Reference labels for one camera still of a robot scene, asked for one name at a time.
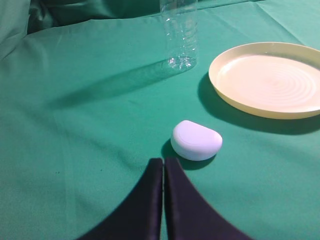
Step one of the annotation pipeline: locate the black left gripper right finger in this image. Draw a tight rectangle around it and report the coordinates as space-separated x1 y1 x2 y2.
164 157 251 240

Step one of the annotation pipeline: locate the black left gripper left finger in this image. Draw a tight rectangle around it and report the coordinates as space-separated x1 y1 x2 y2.
79 158 163 240

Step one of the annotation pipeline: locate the pale yellow plastic plate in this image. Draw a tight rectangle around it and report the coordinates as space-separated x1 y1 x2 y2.
208 42 320 120

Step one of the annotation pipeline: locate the white rounded plastic case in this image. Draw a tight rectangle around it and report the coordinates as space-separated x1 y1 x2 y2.
170 120 223 162

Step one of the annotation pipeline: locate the clear plastic bottle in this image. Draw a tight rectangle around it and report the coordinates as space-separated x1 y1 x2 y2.
159 0 198 72

